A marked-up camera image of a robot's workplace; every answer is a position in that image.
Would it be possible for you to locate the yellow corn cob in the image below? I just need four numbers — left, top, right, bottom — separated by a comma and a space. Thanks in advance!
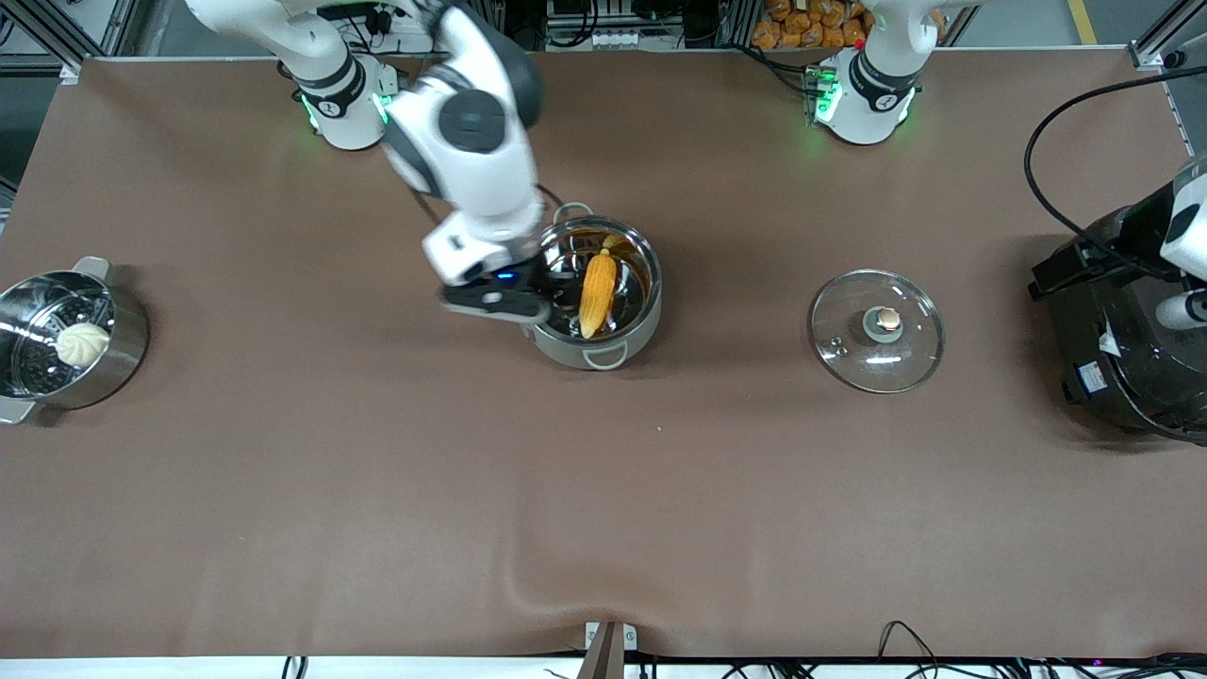
578, 247, 619, 340

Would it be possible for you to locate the glass pot lid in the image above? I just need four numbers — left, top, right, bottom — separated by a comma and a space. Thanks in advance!
809, 269, 946, 395

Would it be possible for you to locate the grey cooking pot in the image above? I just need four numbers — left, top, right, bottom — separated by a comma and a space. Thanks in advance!
523, 202, 664, 371

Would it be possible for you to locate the stainless steel steamer pot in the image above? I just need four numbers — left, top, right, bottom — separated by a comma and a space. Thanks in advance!
0, 257, 150, 425

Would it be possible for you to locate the black rice cooker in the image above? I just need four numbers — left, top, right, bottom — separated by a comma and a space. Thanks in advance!
1044, 207, 1207, 446

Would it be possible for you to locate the brown table mat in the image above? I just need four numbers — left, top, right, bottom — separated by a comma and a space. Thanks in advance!
0, 47, 1207, 659

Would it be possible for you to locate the bag of orange fruits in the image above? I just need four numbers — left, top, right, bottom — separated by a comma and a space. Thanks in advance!
752, 0, 946, 50

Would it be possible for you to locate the white steamed bun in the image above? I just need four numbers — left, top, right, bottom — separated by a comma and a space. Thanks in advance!
55, 322, 111, 368

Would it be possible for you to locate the aluminium frame profile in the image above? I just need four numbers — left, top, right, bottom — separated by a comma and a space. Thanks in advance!
1130, 0, 1207, 69
0, 0, 138, 78

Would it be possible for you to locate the black floor cable bundle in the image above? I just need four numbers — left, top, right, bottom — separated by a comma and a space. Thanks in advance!
717, 621, 1207, 679

